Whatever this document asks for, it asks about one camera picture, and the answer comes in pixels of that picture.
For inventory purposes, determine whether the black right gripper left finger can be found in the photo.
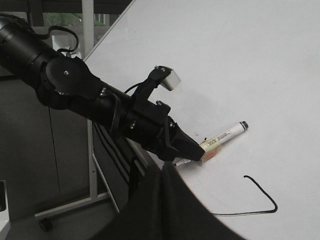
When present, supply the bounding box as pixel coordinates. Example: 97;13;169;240
94;163;163;240

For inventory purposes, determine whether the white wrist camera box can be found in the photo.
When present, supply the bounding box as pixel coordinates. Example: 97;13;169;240
160;68;181;91

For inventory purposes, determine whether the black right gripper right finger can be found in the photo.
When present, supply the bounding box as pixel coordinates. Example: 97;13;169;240
161;162;243;240

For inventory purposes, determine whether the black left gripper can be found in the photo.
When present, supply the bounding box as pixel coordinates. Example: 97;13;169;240
123;99;205;162

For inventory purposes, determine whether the grey whiteboard stand panel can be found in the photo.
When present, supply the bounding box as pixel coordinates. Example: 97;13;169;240
88;121;157;212

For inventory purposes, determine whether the black caster wheel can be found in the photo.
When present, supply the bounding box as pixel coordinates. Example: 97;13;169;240
38;218;53;232

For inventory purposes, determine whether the black tip whiteboard marker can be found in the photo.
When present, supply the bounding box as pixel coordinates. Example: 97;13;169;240
199;121;249;155

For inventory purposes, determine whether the grey stand foot bar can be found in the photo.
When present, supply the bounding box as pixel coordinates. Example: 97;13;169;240
34;192;110;221

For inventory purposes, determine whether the black cable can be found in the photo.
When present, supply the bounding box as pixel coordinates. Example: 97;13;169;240
24;24;80;55

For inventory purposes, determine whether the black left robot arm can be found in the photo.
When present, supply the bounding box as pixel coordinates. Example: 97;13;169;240
0;14;205;161

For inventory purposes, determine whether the white whiteboard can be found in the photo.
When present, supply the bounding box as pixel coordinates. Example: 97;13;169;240
86;0;320;240

